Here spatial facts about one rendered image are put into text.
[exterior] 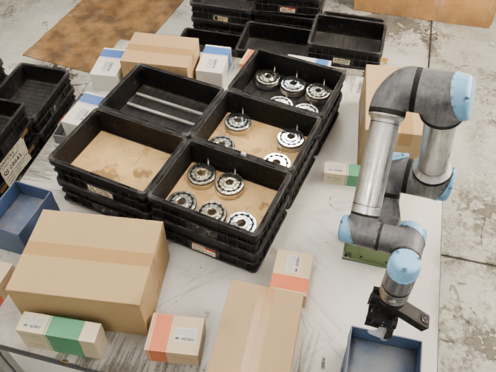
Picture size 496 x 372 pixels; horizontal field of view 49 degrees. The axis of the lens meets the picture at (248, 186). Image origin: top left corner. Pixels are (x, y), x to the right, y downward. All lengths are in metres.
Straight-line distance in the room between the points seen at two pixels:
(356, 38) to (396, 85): 1.85
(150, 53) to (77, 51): 1.67
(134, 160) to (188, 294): 0.55
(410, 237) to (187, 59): 1.38
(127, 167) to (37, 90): 1.29
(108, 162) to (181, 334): 0.72
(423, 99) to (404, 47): 2.72
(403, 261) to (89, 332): 0.91
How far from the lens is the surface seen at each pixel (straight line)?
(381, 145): 1.44
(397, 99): 1.43
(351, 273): 1.90
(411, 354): 1.70
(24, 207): 2.10
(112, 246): 1.74
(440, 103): 1.43
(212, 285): 1.85
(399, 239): 1.44
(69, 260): 1.75
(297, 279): 1.78
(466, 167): 3.36
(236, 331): 1.59
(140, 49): 2.53
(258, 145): 2.07
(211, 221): 1.71
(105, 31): 4.27
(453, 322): 2.73
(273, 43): 3.36
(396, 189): 1.80
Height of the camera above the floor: 2.30
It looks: 49 degrees down
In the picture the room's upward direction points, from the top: straight up
